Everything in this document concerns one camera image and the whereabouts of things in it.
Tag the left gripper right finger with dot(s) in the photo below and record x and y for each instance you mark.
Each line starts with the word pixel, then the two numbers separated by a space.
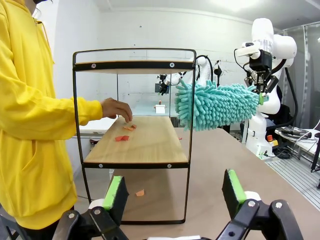
pixel 232 192

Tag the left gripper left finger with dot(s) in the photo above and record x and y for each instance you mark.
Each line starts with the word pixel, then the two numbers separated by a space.
pixel 117 197

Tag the background black gripper body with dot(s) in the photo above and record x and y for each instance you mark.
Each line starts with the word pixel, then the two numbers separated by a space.
pixel 164 87

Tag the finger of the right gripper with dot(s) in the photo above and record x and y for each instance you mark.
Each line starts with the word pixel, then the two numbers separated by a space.
pixel 252 80
pixel 271 81

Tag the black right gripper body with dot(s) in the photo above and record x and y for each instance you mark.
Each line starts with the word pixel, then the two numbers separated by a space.
pixel 260 61

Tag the teal microfiber duster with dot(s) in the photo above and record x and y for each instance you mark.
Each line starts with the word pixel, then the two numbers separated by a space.
pixel 217 107

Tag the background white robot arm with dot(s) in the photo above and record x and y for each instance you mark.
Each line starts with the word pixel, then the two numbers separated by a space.
pixel 203 71

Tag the person's right forearm yellow sleeve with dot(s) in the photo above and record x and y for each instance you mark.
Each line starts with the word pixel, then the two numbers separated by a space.
pixel 80 111

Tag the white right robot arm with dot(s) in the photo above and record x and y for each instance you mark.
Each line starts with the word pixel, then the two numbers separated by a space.
pixel 262 32

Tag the person's right hand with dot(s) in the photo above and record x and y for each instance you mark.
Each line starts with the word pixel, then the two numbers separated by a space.
pixel 116 107

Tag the small white box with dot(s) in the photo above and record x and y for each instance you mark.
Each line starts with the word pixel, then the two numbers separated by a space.
pixel 160 109

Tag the orange paper scrap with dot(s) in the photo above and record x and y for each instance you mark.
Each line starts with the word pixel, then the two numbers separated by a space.
pixel 140 192

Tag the light teal background table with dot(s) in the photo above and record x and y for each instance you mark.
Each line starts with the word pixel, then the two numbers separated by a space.
pixel 142 108

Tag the cluttered side desk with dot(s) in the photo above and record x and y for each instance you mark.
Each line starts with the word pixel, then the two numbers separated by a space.
pixel 290 131

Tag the red yellow emergency stop button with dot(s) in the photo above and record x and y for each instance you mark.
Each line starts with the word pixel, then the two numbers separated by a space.
pixel 271 141

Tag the large white side table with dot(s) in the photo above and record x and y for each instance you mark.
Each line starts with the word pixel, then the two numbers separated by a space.
pixel 95 127

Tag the person in yellow hoodie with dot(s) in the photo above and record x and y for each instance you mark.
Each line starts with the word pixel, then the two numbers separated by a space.
pixel 27 150

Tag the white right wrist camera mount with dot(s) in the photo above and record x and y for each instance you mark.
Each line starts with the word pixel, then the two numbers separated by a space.
pixel 246 51

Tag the black camera stand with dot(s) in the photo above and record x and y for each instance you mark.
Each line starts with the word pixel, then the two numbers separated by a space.
pixel 218 71

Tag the black frame wooden two-tier shelf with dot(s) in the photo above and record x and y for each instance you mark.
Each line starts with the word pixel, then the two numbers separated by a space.
pixel 140 147

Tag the ribbed aluminium base plate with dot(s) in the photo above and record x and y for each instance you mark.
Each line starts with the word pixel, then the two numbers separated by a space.
pixel 295 180

